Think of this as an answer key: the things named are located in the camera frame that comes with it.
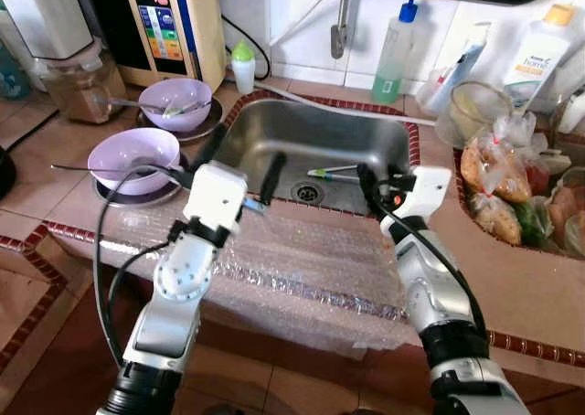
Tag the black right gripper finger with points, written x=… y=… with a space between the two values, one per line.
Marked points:
x=388 y=174
x=366 y=177

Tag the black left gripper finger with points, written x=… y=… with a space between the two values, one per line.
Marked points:
x=272 y=177
x=212 y=148

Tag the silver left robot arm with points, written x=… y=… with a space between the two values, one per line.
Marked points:
x=178 y=278

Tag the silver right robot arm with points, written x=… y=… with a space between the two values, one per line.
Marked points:
x=434 y=278

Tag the white training chopsticks green clip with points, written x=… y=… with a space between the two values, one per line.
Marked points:
x=331 y=171

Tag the steel sink drain strainer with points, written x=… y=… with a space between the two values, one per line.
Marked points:
x=308 y=193

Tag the empty steel sink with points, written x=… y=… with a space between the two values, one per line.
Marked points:
x=311 y=136

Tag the small purple bowl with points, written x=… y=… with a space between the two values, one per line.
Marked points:
x=178 y=100

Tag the small white bottle green cap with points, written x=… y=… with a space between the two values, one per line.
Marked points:
x=243 y=72

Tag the large purple bowl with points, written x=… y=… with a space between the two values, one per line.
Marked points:
x=128 y=150

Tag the silver metal spoon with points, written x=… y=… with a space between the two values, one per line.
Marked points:
x=137 y=103

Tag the steel plate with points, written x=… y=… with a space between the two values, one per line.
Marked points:
x=137 y=198

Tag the clear plastic cup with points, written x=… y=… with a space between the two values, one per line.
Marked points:
x=471 y=113

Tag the plastic bag of brown food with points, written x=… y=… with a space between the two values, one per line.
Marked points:
x=494 y=221

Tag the plastic bag of orange food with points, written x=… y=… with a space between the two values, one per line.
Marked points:
x=494 y=173

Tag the green soap bottle blue cap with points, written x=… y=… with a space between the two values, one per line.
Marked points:
x=393 y=63

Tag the beige water ionizer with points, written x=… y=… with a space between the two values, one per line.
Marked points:
x=169 y=31

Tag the white and blue tube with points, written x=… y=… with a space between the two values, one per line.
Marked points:
x=462 y=68

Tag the clear glass jar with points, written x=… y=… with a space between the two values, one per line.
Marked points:
x=87 y=90

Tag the bag of green vegetables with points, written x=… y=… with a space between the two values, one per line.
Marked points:
x=533 y=225

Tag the red tomato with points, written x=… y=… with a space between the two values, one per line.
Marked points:
x=537 y=179

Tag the chrome faucet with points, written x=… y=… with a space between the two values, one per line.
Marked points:
x=341 y=31

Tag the basket of orange carrots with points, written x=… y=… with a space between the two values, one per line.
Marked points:
x=569 y=191

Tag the white bottle yellow cap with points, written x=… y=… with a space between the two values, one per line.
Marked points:
x=539 y=63

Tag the black pan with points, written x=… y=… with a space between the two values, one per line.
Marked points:
x=5 y=173

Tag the blue plastic container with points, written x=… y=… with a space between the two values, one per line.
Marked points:
x=13 y=72

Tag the white countertop appliance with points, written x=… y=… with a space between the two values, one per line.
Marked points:
x=37 y=13

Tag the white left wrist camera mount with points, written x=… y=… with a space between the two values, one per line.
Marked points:
x=215 y=196

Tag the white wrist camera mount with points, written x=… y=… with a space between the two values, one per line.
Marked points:
x=428 y=188
x=215 y=196

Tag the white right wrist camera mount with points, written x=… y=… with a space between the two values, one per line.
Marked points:
x=428 y=188

